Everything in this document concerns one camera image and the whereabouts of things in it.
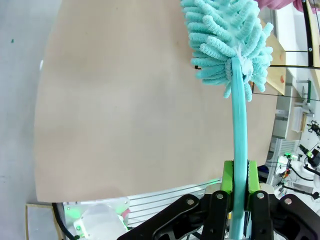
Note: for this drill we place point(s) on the teal chenille duster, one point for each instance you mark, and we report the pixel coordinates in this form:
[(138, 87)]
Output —
[(225, 40)]

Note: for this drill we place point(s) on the person in pink hoodie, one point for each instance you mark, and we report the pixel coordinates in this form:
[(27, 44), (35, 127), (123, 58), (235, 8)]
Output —
[(272, 3)]

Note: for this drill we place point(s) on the white rectangular box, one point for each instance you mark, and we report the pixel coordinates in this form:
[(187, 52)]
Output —
[(299, 119)]

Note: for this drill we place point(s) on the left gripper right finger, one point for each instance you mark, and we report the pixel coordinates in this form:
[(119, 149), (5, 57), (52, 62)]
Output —
[(253, 185)]

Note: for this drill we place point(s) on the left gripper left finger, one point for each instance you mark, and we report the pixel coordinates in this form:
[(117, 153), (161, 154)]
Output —
[(226, 185)]

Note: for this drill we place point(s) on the white plastic-wrapped device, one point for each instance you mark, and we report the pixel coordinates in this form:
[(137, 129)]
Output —
[(100, 220)]

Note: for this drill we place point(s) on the wooden two-tier metal shelf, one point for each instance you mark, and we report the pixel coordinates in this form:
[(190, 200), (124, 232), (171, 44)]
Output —
[(275, 62)]

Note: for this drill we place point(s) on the aluminium table frame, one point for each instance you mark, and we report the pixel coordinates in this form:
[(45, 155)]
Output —
[(162, 200)]

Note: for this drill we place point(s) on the green floor scrap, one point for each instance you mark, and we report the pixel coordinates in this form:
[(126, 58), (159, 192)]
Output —
[(11, 40)]

